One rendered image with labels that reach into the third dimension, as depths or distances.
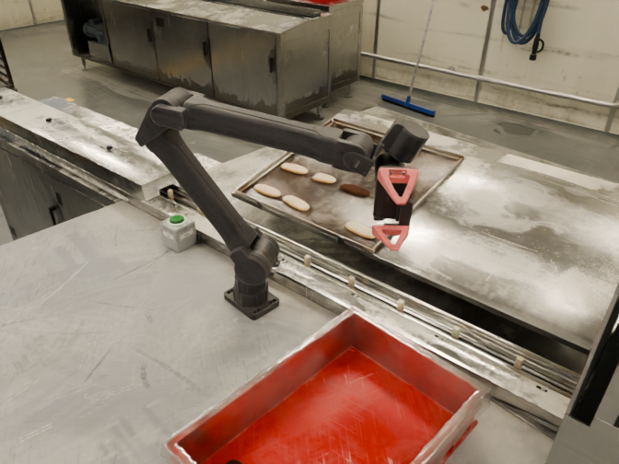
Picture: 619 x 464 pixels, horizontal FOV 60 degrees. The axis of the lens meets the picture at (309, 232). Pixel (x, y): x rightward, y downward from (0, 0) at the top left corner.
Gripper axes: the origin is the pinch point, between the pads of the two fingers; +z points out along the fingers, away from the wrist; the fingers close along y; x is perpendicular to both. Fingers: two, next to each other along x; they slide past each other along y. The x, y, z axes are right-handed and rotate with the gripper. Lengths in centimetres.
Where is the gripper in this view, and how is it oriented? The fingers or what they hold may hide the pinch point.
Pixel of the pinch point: (397, 225)
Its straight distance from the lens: 90.2
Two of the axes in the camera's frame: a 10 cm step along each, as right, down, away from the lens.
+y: -0.1, 7.8, 6.2
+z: -0.5, 6.2, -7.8
